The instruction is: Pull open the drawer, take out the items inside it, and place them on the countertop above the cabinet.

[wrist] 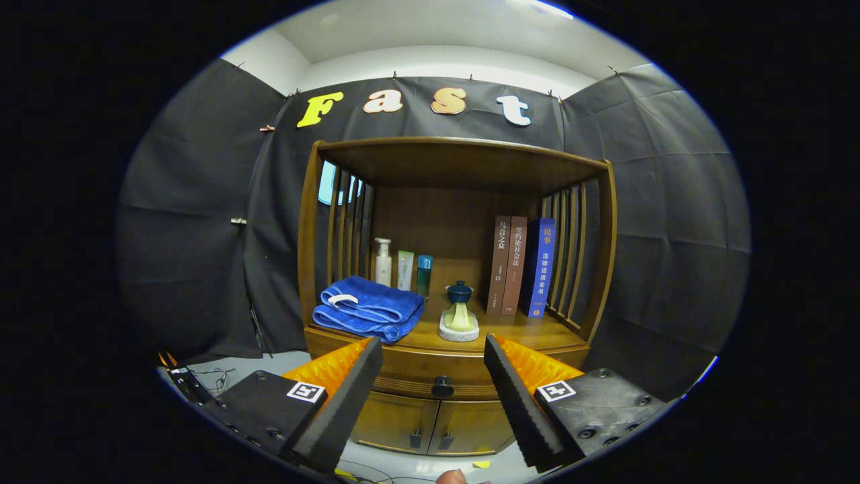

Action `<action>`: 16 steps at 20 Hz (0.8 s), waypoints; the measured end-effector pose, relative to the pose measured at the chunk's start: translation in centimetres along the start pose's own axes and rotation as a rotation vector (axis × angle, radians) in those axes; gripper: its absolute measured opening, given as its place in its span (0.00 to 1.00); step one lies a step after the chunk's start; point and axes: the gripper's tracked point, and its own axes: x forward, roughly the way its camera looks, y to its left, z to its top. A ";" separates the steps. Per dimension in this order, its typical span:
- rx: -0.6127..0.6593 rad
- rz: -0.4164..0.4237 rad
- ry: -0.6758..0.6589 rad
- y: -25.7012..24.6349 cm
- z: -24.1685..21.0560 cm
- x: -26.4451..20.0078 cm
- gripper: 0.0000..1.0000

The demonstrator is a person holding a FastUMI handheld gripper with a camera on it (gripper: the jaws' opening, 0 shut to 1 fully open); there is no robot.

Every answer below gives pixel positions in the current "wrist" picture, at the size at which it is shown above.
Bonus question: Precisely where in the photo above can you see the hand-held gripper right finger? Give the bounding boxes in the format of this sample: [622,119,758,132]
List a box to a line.
[484,334,673,471]

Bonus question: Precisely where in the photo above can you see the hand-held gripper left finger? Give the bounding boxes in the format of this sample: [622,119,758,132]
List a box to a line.
[202,336,384,474]

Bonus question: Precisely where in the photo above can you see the wooden drawer with black knob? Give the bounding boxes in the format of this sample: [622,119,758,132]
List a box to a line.
[304,327,592,402]

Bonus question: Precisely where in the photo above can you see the green scrub brush with handle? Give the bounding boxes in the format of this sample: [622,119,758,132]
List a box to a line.
[438,302,481,343]

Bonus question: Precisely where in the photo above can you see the wooden cabinet door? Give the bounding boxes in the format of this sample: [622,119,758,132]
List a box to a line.
[428,399,518,456]
[349,392,441,454]

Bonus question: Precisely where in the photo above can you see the wooden countertop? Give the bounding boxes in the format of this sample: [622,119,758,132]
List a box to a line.
[306,296,589,354]

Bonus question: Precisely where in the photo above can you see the wooden cabinet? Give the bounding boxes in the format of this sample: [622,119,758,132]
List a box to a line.
[297,136,617,456]

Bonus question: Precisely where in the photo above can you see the blue folded towel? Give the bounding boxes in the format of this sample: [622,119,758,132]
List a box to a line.
[312,275,426,344]

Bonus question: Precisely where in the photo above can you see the reddish brown book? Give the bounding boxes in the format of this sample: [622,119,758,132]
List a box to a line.
[501,216,529,317]

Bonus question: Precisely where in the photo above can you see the blue book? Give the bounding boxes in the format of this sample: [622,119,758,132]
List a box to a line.
[523,217,557,319]

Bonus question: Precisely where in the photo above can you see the dark brown book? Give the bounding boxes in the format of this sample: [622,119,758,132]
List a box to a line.
[486,216,512,316]

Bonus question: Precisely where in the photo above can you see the white pump bottle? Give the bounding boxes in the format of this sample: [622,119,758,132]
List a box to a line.
[374,238,393,288]

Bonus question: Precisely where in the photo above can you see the black electronic device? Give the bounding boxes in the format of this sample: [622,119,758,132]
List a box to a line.
[161,363,212,404]

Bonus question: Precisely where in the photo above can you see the black backdrop cloth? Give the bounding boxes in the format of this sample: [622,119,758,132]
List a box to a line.
[116,59,750,402]

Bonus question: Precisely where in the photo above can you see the thin black cables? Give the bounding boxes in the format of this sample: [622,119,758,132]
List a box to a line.
[195,366,236,394]

